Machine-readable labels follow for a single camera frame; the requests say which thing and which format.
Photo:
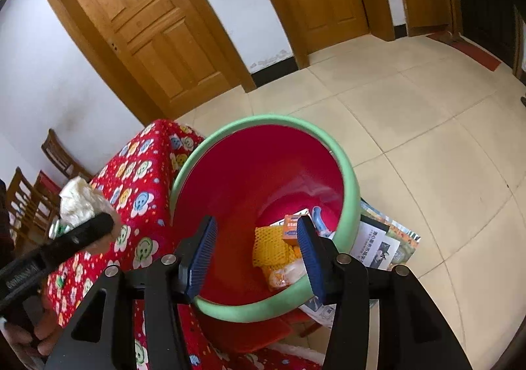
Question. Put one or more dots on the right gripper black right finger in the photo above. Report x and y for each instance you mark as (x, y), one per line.
(413, 333)

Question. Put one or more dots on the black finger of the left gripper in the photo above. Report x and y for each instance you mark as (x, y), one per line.
(22, 277)

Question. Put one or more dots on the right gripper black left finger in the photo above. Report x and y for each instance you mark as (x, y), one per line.
(102, 332)

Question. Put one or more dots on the cream paper ball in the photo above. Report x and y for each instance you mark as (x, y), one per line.
(80, 202)

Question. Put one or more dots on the blue plastic shoehorn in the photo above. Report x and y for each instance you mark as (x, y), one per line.
(320, 226)

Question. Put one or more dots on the orange snack packet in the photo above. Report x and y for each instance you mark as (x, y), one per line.
(281, 278)

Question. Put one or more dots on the orange cardboard box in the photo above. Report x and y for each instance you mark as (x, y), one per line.
(290, 232)

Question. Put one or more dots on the yellow foam net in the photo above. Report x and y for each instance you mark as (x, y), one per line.
(270, 250)

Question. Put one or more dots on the white cardboard box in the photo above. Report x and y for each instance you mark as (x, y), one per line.
(281, 222)

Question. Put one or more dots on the person's left hand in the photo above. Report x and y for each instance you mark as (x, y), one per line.
(31, 347)

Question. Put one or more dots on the wooden dining chair near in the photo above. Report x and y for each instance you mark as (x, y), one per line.
(31, 211)

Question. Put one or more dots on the wooden dining chair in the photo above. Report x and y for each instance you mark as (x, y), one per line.
(31, 211)
(68, 166)

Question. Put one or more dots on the printed paper on floor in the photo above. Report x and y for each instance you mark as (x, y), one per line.
(381, 243)

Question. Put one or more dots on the wooden dining chair far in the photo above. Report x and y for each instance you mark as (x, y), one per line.
(68, 166)

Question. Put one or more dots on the red smiley flower tablecloth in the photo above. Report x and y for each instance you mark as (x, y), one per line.
(136, 183)

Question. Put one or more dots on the red bin with green rim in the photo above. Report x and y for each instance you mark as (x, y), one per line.
(250, 174)

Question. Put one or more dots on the wooden door centre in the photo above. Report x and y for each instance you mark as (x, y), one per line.
(162, 58)

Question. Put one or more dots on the green toy keychain figure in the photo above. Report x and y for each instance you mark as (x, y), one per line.
(58, 228)

